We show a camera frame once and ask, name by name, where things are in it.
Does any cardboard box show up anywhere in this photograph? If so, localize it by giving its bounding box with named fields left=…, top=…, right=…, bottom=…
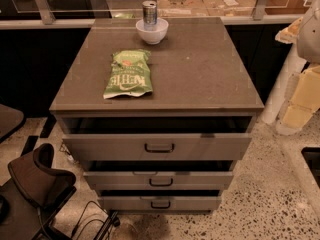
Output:
left=203, top=0, right=256, bottom=16
left=157, top=0, right=208, bottom=17

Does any top grey drawer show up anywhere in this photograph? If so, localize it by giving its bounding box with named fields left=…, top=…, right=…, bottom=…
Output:
left=63, top=133, right=251, bottom=161

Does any middle grey drawer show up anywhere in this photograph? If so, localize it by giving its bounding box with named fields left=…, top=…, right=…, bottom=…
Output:
left=84, top=171, right=233, bottom=190

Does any green chips bag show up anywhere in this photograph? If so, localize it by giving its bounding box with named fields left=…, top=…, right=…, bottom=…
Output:
left=103, top=49, right=153, bottom=99

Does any black floor cable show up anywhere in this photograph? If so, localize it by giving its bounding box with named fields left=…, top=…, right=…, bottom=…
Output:
left=70, top=200, right=121, bottom=240

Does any right cardboard box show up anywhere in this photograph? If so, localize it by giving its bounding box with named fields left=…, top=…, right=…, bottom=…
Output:
left=203, top=0, right=256, bottom=16

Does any metal railing post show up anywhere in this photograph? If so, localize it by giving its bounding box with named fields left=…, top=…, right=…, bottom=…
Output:
left=35, top=0, right=55, bottom=25
left=252, top=0, right=268, bottom=21

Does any white bowl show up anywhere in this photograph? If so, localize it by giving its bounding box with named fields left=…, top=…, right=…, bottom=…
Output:
left=136, top=18, right=169, bottom=45

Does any left cardboard box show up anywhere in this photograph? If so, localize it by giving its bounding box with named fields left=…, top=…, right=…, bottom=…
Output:
left=157, top=0, right=208, bottom=17

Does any silver redbull can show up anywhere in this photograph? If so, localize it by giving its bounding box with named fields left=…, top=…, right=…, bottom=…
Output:
left=142, top=0, right=157, bottom=25

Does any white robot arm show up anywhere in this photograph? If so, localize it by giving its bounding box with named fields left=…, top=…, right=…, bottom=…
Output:
left=261, top=0, right=320, bottom=135

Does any grey drawer cabinet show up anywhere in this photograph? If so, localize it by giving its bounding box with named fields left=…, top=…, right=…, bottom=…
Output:
left=50, top=18, right=263, bottom=198

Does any grey drawer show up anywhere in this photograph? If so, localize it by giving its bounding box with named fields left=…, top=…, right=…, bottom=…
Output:
left=84, top=171, right=233, bottom=190
left=98, top=196, right=221, bottom=212
left=63, top=133, right=251, bottom=161

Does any bottom grey drawer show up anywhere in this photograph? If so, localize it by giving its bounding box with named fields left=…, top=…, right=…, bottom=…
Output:
left=98, top=196, right=221, bottom=212

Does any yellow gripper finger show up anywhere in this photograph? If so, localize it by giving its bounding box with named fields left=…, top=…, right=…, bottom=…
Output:
left=275, top=17, right=303, bottom=44
left=282, top=64, right=320, bottom=129

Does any dark round table edge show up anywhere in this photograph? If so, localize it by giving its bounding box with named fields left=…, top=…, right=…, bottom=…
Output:
left=0, top=104, right=25, bottom=143

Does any black office chair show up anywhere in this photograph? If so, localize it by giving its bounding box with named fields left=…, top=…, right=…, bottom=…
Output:
left=0, top=143, right=76, bottom=240

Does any metal railing post left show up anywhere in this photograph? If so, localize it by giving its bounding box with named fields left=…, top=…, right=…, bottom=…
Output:
left=35, top=0, right=55, bottom=25

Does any metal railing post right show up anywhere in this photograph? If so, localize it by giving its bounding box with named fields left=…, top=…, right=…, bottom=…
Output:
left=252, top=0, right=268, bottom=21

